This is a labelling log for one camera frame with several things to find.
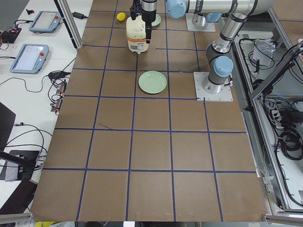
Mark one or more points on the teach pendant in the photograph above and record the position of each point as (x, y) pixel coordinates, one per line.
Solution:
(30, 59)
(45, 21)

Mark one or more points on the left green plate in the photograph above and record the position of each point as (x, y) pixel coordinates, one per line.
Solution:
(152, 82)

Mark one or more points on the yellow lemon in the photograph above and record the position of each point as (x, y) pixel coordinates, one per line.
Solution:
(121, 16)

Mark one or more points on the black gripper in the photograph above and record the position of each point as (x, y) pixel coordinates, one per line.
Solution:
(148, 14)

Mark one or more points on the white rice cooker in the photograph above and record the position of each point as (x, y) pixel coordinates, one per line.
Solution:
(136, 29)

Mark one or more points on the right green plate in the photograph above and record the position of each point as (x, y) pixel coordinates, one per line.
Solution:
(157, 21)

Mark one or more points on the brown paper table mat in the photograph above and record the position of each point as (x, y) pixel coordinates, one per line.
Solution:
(118, 153)

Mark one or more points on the upper teach pendant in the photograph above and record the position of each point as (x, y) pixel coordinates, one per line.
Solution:
(45, 21)

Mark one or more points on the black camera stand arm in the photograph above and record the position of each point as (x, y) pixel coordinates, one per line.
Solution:
(21, 159)

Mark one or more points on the green plate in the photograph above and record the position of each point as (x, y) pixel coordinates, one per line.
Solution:
(152, 82)
(157, 21)

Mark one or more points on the white crumpled bag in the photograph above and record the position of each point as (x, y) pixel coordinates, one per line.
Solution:
(263, 51)

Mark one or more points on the aluminium frame post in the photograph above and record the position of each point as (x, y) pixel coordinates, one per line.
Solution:
(66, 14)

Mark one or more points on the orange rice cooker handle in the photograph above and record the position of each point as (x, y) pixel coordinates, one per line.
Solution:
(135, 40)

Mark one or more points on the black power adapter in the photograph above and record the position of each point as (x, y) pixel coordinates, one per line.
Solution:
(79, 15)

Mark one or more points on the lower teach pendant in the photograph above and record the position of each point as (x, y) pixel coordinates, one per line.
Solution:
(30, 59)

